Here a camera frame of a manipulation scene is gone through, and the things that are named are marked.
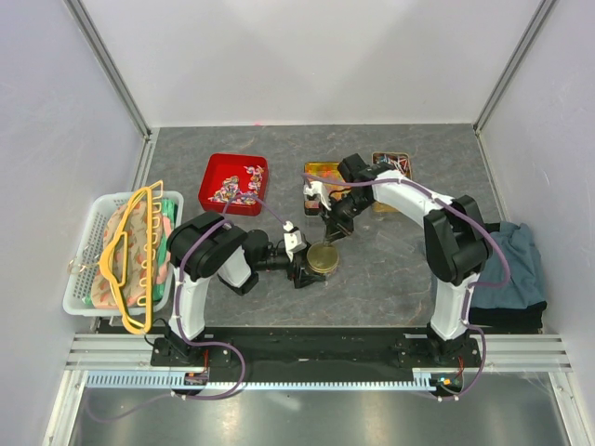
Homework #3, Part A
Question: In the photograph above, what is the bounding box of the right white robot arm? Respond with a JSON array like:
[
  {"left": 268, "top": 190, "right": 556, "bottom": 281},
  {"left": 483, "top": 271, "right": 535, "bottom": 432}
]
[{"left": 304, "top": 154, "right": 492, "bottom": 366}]

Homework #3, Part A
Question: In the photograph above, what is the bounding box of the aluminium frame rail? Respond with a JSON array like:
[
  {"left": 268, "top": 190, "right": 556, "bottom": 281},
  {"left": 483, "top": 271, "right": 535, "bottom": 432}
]
[{"left": 65, "top": 334, "right": 572, "bottom": 373}]

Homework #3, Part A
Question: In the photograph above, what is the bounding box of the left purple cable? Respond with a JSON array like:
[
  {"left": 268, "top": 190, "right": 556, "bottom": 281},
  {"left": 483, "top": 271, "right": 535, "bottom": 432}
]
[{"left": 83, "top": 194, "right": 292, "bottom": 423}]

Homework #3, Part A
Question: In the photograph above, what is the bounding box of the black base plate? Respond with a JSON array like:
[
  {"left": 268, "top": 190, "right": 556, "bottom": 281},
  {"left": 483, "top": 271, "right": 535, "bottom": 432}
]
[{"left": 151, "top": 327, "right": 482, "bottom": 382}]

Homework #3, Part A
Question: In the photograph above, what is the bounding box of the red candy tray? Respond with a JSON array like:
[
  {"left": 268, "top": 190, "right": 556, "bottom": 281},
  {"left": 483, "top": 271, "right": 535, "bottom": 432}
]
[{"left": 198, "top": 152, "right": 269, "bottom": 216}]

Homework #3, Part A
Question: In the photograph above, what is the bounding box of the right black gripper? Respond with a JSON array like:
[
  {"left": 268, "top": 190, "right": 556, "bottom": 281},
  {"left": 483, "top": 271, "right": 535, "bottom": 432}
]
[{"left": 318, "top": 191, "right": 372, "bottom": 247}]

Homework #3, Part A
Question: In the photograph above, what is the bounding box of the gold gummy tin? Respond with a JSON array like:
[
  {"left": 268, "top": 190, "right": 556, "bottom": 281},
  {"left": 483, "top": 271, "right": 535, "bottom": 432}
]
[{"left": 304, "top": 162, "right": 350, "bottom": 216}]

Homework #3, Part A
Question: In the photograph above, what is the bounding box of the yellow clothes hanger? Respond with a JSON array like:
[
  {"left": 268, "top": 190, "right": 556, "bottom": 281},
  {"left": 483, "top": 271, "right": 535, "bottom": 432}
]
[{"left": 99, "top": 180, "right": 164, "bottom": 335}]

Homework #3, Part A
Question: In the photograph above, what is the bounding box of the folded blue-grey cloth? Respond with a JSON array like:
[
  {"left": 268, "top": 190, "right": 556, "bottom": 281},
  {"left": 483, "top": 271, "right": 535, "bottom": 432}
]
[{"left": 471, "top": 221, "right": 546, "bottom": 310}]

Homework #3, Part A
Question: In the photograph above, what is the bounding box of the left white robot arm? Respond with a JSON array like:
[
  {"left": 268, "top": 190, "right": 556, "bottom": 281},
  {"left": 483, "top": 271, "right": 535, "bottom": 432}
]
[{"left": 166, "top": 211, "right": 325, "bottom": 365}]

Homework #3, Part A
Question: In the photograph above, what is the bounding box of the patterned pink cloth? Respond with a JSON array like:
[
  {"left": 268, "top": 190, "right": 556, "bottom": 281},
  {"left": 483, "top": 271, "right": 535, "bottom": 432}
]
[{"left": 84, "top": 198, "right": 177, "bottom": 309}]

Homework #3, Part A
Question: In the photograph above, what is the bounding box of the white plastic basket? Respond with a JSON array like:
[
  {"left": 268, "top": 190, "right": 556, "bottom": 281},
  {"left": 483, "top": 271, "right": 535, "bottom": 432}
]
[{"left": 62, "top": 190, "right": 184, "bottom": 317}]

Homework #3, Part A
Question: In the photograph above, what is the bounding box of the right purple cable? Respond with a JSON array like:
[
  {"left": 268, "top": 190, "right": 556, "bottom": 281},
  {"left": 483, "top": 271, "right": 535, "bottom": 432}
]
[{"left": 301, "top": 174, "right": 512, "bottom": 403}]

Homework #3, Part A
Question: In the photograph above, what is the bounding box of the gold lollipop tin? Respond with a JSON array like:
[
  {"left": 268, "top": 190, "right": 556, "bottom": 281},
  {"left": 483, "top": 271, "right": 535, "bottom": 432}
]
[{"left": 372, "top": 151, "right": 412, "bottom": 213}]

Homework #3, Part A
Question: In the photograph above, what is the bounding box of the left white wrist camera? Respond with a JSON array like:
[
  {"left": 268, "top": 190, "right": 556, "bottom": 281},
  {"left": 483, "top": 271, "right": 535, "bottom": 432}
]
[{"left": 283, "top": 220, "right": 308, "bottom": 263}]

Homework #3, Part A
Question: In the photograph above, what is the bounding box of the round wooden jar lid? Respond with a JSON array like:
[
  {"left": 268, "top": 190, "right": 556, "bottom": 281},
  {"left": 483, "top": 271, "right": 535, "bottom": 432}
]
[{"left": 306, "top": 243, "right": 339, "bottom": 274}]

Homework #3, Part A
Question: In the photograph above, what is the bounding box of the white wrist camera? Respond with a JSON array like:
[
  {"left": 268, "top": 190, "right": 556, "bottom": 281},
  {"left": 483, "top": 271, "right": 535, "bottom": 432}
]
[
  {"left": 283, "top": 220, "right": 308, "bottom": 263},
  {"left": 303, "top": 180, "right": 331, "bottom": 210}
]

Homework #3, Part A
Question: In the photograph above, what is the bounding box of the purple cable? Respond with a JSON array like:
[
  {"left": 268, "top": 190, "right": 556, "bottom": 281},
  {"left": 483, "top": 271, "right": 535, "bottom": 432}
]
[
  {"left": 301, "top": 174, "right": 512, "bottom": 403},
  {"left": 83, "top": 194, "right": 292, "bottom": 423}
]

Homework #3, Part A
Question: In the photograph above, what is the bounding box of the grey slotted cable duct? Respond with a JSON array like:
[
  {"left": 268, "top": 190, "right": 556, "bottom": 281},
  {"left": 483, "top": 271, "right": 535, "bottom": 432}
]
[{"left": 86, "top": 370, "right": 436, "bottom": 391}]

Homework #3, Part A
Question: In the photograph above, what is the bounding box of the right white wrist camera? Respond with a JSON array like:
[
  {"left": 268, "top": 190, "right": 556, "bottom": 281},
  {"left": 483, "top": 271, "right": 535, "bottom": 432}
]
[{"left": 303, "top": 180, "right": 331, "bottom": 210}]

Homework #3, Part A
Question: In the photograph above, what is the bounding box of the clear glass jar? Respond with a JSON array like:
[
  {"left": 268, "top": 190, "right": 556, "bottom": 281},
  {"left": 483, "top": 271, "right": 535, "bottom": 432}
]
[{"left": 303, "top": 268, "right": 337, "bottom": 284}]

